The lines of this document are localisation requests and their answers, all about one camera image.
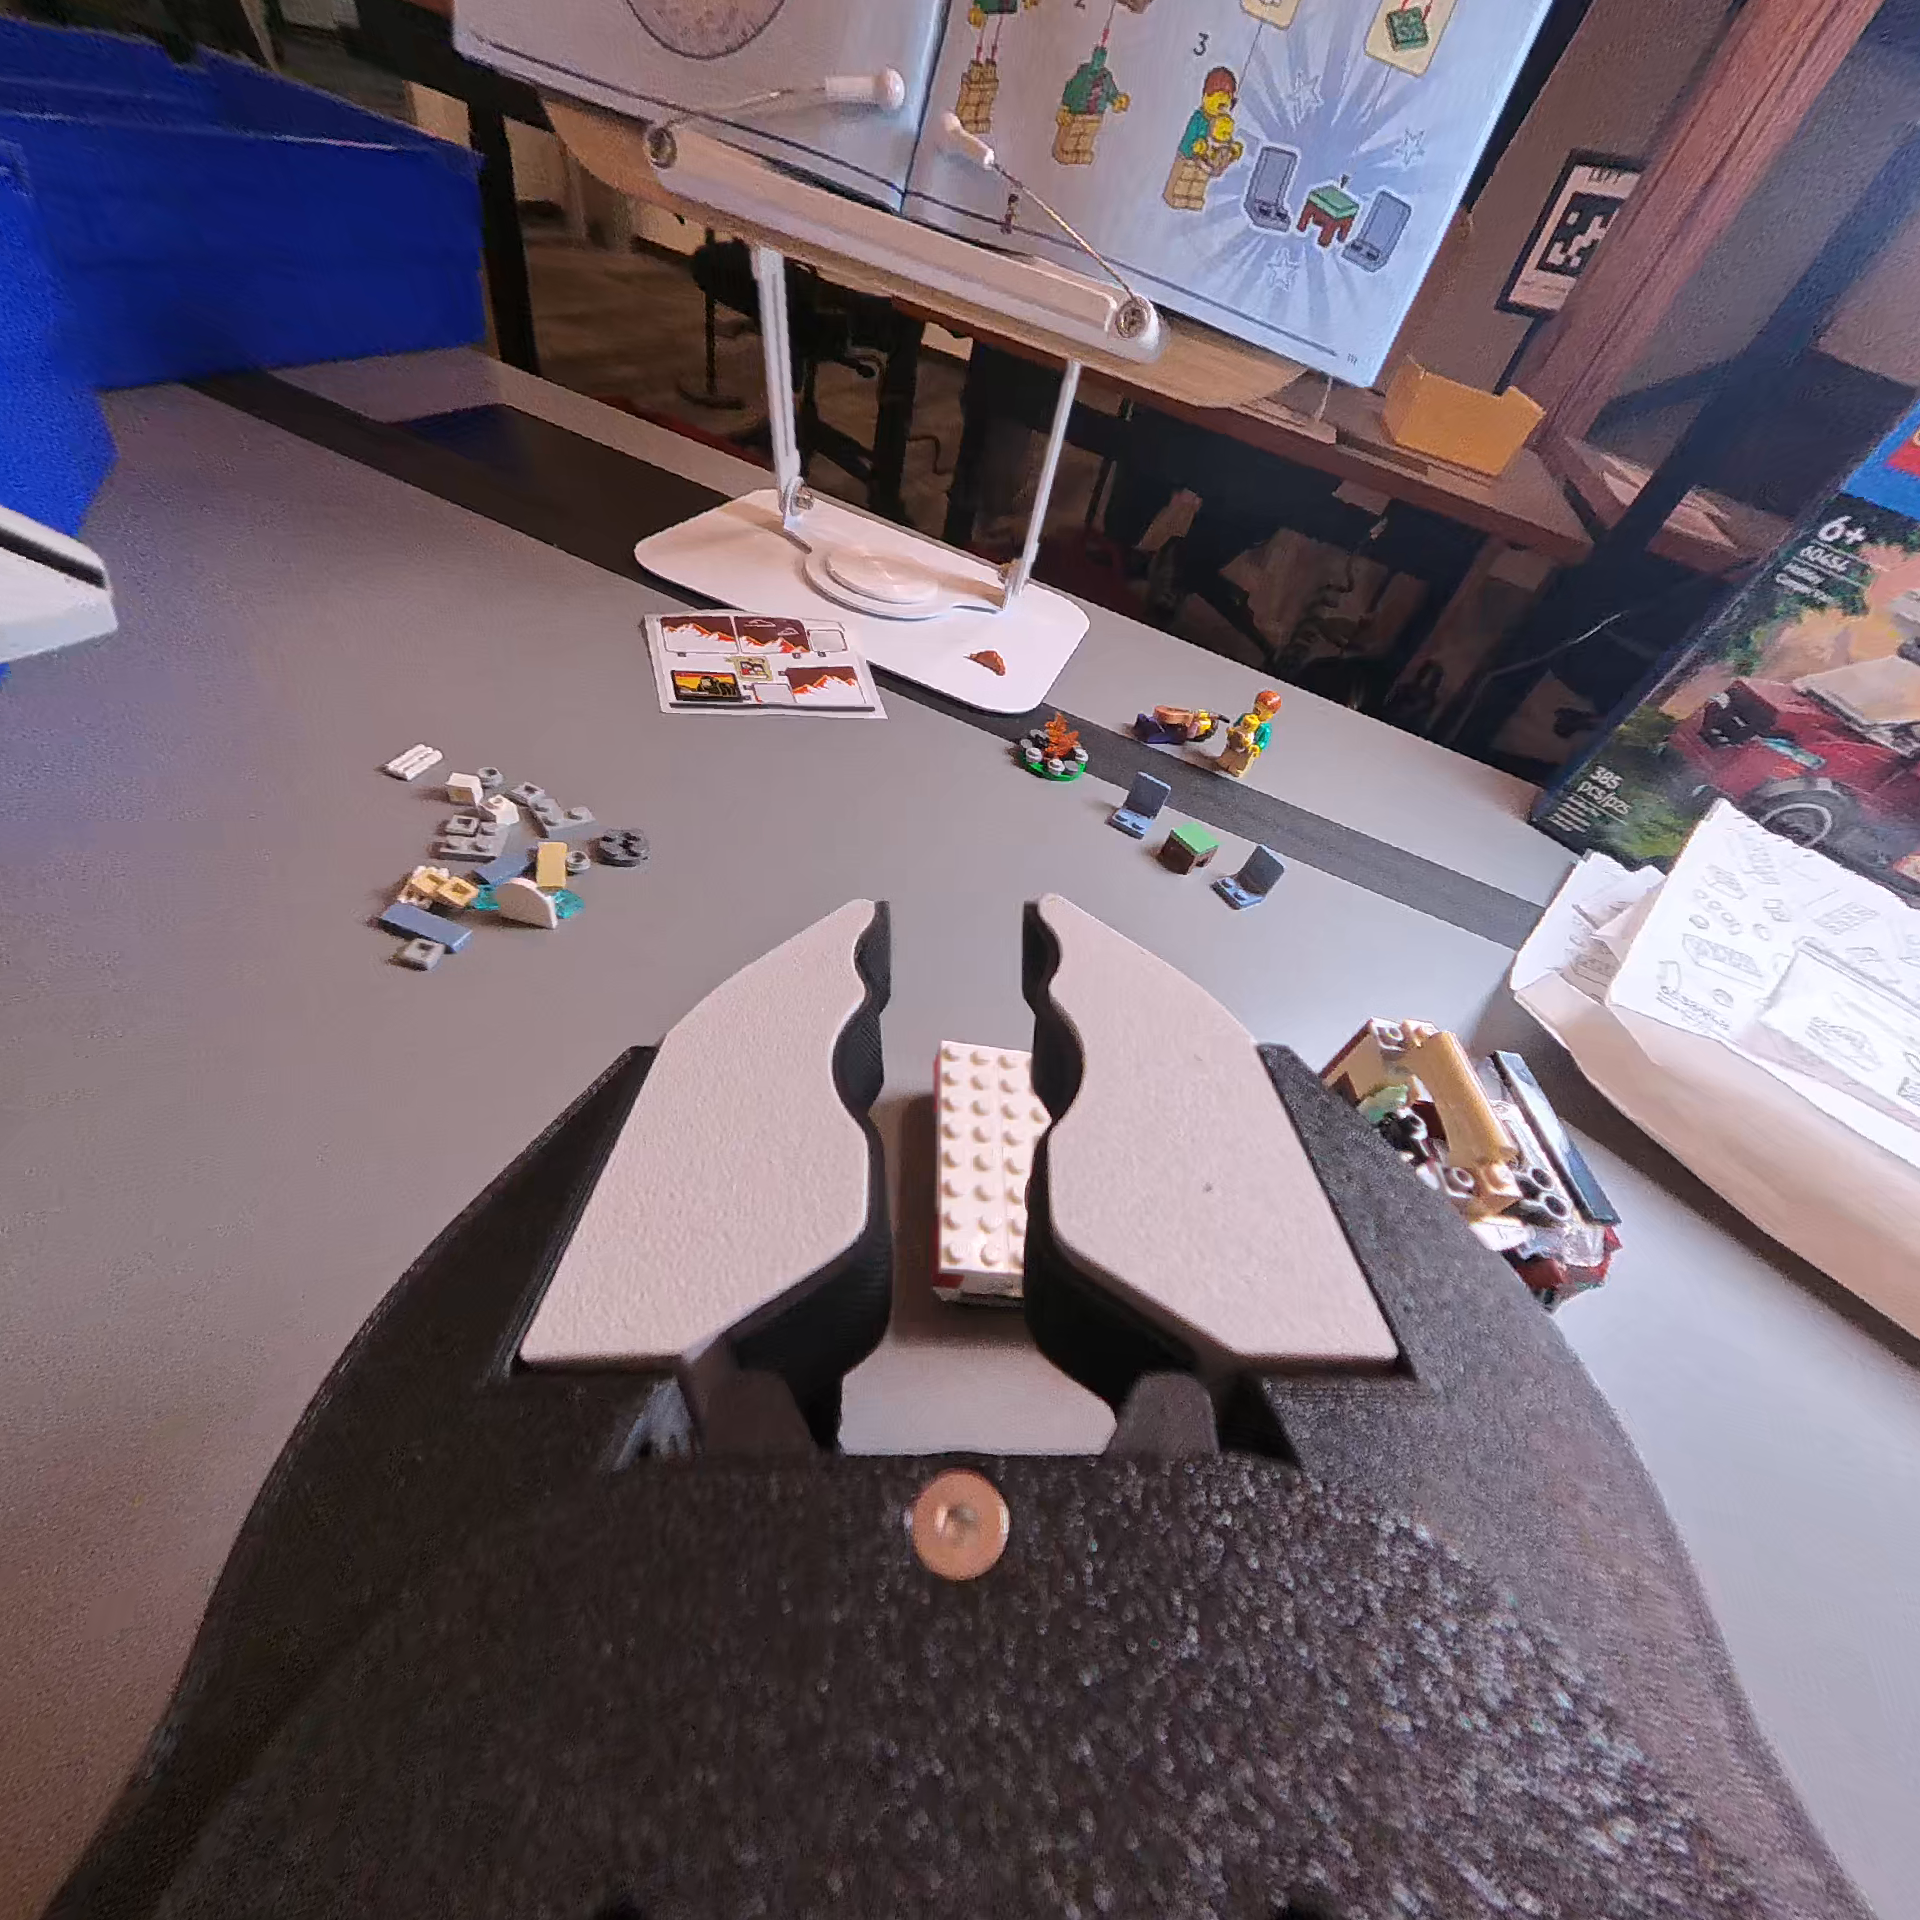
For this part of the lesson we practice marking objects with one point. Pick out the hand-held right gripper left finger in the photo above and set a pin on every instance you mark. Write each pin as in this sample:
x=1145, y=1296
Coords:
x=721, y=1187

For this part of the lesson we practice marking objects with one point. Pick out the wooden table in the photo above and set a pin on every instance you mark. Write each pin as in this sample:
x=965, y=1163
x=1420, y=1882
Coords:
x=1466, y=501

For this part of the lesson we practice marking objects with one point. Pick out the blue toy set box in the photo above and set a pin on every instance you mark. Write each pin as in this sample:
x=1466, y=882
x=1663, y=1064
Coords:
x=1775, y=719

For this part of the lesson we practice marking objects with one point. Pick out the grey toy chair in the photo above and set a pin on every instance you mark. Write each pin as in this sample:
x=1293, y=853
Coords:
x=1142, y=806
x=1255, y=879

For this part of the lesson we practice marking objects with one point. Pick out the pile of small toy bricks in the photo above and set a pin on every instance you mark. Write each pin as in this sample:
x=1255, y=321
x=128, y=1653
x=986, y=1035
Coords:
x=513, y=885

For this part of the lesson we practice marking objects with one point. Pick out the brown toy brick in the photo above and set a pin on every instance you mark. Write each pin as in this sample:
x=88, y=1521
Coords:
x=1181, y=858

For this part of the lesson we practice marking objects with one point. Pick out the white book stand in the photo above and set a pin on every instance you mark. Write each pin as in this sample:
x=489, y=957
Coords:
x=721, y=558

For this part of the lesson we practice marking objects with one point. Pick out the white and red toy vehicle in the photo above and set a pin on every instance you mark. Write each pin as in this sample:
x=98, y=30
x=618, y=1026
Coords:
x=979, y=1143

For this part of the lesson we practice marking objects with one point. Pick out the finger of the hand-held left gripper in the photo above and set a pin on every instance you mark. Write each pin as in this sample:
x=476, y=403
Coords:
x=48, y=600

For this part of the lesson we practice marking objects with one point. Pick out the black and white marker sign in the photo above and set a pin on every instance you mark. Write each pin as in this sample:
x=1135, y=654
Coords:
x=1567, y=236

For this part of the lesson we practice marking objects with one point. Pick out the purple toy piece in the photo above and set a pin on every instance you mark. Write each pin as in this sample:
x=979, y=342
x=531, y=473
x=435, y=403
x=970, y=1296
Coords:
x=1176, y=729

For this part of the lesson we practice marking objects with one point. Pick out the grey desk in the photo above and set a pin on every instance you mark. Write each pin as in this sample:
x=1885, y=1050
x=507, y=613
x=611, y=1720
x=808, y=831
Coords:
x=303, y=1143

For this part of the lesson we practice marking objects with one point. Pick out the open instruction booklet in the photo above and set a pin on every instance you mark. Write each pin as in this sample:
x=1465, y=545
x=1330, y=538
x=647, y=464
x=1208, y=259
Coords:
x=1350, y=284

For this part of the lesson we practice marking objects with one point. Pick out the small cardboard box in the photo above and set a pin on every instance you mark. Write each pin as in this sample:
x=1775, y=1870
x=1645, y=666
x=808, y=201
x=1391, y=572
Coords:
x=1465, y=423

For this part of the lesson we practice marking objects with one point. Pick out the toy minifigure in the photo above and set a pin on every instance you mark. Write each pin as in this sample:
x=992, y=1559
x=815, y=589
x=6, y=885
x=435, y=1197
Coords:
x=1246, y=735

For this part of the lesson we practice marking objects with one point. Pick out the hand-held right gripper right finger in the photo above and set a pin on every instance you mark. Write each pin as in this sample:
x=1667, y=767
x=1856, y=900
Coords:
x=1200, y=1204

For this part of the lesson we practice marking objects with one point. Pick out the toy campfire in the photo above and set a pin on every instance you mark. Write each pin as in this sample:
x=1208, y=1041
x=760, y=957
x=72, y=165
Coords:
x=1054, y=756

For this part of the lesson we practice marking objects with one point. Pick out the white paper bag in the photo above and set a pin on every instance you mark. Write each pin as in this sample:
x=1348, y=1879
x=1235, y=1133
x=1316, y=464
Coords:
x=1724, y=1081

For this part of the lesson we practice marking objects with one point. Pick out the sticker sheet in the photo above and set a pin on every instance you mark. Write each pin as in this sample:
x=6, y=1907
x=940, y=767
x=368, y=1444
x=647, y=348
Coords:
x=763, y=666

